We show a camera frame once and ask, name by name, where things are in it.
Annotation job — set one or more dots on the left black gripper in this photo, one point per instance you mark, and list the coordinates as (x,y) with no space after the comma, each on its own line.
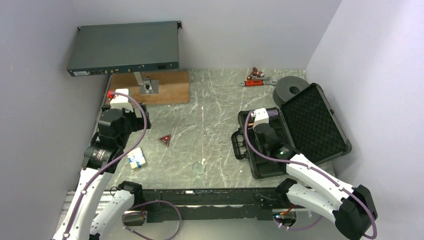
(138,124)

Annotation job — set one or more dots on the purple poker chip stack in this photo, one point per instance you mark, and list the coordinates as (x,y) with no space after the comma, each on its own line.
(273,114)

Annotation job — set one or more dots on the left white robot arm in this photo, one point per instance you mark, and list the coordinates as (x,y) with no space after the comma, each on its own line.
(101,158)

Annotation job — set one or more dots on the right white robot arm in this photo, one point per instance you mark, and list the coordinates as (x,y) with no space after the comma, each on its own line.
(350,208)

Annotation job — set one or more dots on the black poker set case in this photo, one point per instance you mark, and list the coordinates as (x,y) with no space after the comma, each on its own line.
(307,123)

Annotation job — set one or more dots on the blue playing card box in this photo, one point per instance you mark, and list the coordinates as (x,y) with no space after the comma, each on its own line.
(136,159)

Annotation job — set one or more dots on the red triangular dealer button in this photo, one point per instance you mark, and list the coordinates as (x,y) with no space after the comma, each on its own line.
(165,140)

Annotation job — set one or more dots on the grey filament spool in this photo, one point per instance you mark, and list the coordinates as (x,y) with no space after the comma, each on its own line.
(287,87)

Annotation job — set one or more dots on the wooden base board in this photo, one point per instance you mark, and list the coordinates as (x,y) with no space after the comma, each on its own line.
(174,86)

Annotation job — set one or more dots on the clear round dealer button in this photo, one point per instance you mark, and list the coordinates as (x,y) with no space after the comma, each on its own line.
(198,168)

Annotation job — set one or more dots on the dark green rack device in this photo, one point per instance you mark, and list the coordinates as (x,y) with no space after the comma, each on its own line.
(125,48)

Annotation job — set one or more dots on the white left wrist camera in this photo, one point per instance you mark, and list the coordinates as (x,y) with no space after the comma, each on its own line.
(118,101)

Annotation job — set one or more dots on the brown hose nozzle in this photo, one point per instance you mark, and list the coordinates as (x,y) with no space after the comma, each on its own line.
(255,74)

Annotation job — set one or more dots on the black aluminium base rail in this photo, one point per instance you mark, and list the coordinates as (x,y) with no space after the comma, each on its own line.
(218,203)

